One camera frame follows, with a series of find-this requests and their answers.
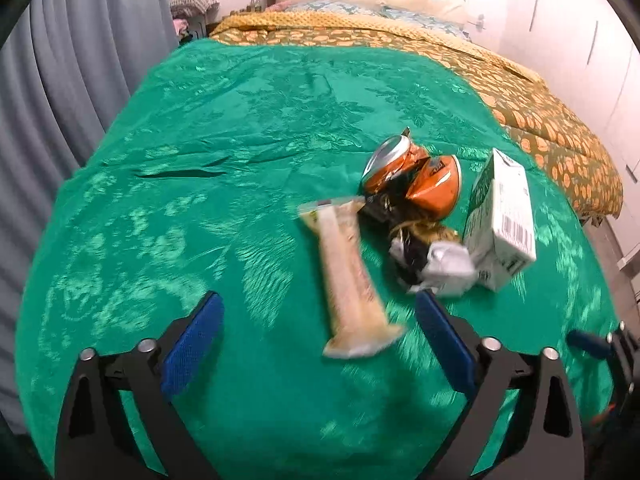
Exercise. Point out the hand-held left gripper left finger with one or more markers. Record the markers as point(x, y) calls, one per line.
point(192, 345)

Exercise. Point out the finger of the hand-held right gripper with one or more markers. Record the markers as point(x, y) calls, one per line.
point(587, 342)

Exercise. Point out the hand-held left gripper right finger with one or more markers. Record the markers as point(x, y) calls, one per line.
point(445, 345)

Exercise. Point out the beige snack bar wrapper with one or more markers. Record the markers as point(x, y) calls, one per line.
point(345, 270)

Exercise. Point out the silver foil wrapper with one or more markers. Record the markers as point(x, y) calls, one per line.
point(442, 269)

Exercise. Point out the dark crumpled wrapper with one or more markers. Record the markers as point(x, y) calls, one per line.
point(425, 232)

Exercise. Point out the white carton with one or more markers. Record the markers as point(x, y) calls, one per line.
point(505, 210)

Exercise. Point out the orange foil snack wrapper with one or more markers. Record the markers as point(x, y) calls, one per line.
point(430, 185)

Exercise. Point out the green patterned tablecloth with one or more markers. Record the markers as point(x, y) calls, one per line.
point(200, 160)

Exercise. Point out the orange patterned bed blanket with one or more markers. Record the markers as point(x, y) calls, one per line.
point(550, 125)

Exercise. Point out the grey blue curtain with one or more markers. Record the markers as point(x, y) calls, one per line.
point(75, 60)

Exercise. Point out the white wardrobe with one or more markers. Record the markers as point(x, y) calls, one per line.
point(565, 35)

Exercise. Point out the pink cloth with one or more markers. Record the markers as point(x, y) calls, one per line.
point(180, 24)

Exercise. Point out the wall socket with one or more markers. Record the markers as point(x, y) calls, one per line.
point(480, 22)

